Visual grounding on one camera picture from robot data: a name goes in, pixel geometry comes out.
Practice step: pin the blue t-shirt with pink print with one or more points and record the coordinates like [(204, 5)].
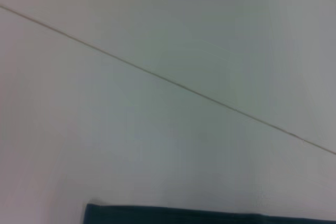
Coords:
[(210, 214)]

